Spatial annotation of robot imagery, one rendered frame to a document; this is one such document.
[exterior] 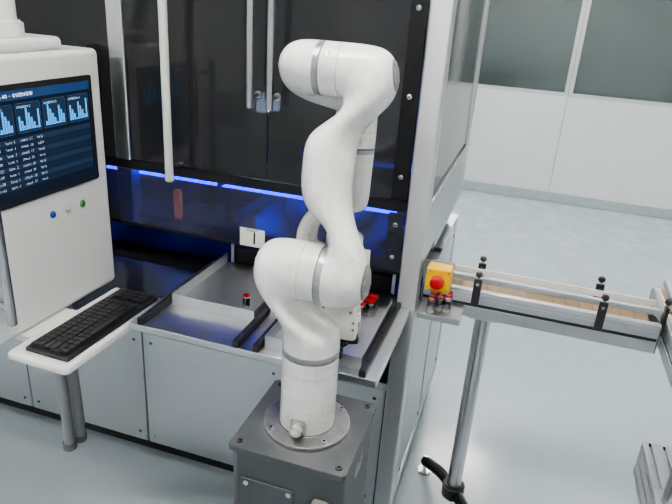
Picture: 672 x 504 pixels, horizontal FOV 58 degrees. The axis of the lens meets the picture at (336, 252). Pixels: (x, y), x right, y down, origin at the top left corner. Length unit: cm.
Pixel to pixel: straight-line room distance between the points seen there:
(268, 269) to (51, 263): 92
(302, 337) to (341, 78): 50
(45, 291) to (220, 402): 74
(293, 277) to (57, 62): 101
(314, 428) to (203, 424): 111
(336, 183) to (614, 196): 548
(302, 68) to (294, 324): 49
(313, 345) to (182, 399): 122
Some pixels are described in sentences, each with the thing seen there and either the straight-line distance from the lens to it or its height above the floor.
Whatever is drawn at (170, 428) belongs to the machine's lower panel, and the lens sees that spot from 250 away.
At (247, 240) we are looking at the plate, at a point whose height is 101.
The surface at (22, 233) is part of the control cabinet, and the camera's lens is 186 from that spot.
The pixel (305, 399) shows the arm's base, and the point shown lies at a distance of 129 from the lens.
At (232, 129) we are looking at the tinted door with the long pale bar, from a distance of 188.
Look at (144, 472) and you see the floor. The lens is 261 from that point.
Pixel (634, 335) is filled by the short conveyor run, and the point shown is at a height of 89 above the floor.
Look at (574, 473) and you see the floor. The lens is 283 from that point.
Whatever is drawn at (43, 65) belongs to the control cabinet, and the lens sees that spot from 185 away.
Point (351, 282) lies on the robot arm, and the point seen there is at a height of 124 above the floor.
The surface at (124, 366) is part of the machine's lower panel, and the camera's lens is 246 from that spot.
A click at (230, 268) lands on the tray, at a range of 206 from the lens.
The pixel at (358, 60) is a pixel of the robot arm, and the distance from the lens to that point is 113.
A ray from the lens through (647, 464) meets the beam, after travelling 207.
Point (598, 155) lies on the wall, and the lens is 639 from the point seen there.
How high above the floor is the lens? 173
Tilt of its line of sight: 22 degrees down
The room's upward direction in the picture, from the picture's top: 4 degrees clockwise
